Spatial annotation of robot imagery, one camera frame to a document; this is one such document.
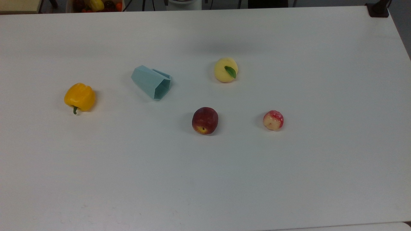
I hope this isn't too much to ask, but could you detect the small red and white peach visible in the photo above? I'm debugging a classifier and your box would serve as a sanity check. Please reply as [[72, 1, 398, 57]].
[[263, 110, 284, 131]]

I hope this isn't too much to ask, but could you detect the dark red peach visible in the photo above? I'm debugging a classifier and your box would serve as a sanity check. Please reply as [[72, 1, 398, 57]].
[[192, 107, 219, 135]]

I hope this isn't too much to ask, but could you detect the yellow toy fruit in crate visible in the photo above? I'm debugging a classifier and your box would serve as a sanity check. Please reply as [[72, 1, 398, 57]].
[[89, 0, 105, 12]]

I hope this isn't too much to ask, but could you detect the light blue faceted mug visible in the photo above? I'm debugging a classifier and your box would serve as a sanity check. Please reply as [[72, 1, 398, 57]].
[[131, 65, 172, 101]]

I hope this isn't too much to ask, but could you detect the pale yellow peach with leaf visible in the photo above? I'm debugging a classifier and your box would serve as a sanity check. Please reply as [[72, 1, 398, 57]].
[[214, 57, 239, 83]]

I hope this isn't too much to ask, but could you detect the yellow bell pepper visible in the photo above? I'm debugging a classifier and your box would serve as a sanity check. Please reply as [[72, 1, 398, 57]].
[[64, 83, 96, 115]]

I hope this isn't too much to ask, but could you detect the wooden furniture board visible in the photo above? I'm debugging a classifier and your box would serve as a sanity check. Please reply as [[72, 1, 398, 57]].
[[0, 0, 44, 14]]

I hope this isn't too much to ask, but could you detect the white crate of toy fruit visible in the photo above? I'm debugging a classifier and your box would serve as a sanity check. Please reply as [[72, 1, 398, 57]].
[[66, 0, 126, 13]]

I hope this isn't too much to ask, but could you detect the black table clamp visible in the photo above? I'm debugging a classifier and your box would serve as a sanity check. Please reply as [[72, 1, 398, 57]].
[[365, 0, 392, 18]]

